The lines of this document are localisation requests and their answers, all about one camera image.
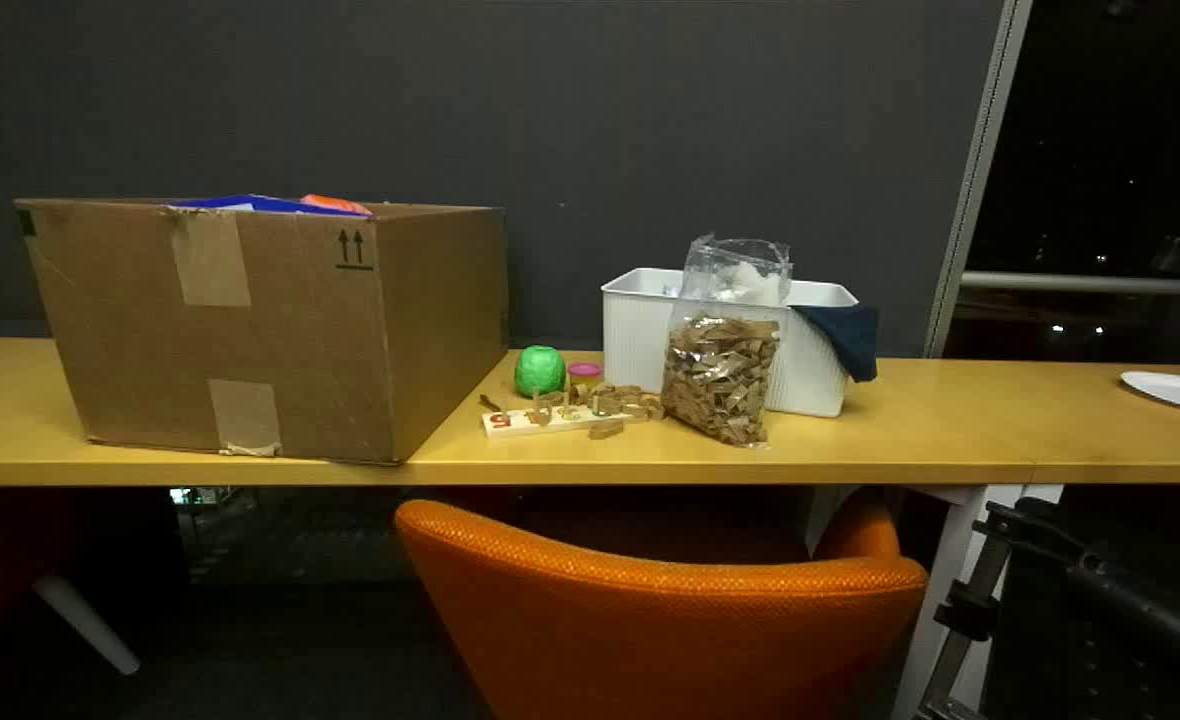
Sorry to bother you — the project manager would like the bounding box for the red flat item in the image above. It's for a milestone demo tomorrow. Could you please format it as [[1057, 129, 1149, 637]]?
[[297, 193, 375, 226]]

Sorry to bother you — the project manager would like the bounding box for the brown cardboard box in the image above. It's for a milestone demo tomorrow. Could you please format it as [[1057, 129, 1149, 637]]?
[[11, 195, 510, 471]]

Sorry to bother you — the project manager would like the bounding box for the white plastic basket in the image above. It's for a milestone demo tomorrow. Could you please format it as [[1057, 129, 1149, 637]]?
[[598, 264, 872, 422]]

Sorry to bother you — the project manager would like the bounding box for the white table leg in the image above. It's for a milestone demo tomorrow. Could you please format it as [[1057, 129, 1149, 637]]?
[[30, 574, 143, 680], [885, 486, 1066, 720]]

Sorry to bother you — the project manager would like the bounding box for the blue flat item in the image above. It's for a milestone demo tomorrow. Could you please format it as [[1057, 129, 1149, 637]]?
[[173, 190, 309, 222]]

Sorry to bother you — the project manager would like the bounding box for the grey window rail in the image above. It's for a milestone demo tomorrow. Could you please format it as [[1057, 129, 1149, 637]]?
[[961, 269, 1180, 300]]

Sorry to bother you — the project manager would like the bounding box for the black tripod stand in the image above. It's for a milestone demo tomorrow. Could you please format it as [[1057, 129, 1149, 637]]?
[[912, 497, 1180, 720]]

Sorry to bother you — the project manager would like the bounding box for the clear bag of wooden pieces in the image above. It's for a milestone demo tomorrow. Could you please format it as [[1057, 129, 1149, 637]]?
[[658, 231, 795, 448]]

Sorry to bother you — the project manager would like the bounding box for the orange fabric chair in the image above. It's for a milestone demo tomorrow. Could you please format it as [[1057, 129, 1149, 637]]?
[[0, 487, 89, 657], [391, 487, 932, 720]]

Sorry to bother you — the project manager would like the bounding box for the green ball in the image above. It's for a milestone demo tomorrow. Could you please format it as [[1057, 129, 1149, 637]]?
[[510, 341, 568, 401]]

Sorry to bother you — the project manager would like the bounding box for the grey window frame post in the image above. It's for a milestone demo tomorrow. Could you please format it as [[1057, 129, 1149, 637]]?
[[920, 0, 1037, 361]]

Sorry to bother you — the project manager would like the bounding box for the wooden puzzle board with pieces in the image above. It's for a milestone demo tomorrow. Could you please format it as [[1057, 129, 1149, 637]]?
[[477, 380, 666, 443]]

